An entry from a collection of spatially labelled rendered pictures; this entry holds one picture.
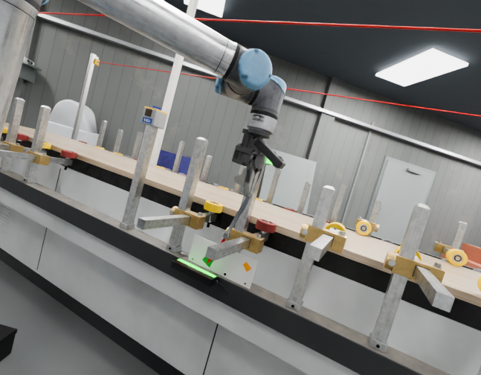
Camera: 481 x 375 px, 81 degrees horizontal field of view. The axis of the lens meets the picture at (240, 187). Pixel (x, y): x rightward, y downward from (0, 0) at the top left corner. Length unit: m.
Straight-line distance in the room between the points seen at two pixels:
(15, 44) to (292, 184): 5.24
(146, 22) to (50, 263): 1.68
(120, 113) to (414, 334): 5.46
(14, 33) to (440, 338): 1.46
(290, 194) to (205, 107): 2.38
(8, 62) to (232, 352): 1.24
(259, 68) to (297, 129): 5.32
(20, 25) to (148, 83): 5.00
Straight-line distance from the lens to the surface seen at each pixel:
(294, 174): 5.78
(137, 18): 0.73
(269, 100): 0.89
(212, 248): 0.76
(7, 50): 0.89
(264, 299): 0.98
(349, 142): 6.51
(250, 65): 0.72
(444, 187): 8.04
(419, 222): 0.91
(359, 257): 1.12
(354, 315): 1.19
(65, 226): 1.63
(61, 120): 5.39
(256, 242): 0.96
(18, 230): 2.39
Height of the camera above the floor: 1.09
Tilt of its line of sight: 4 degrees down
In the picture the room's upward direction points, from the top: 16 degrees clockwise
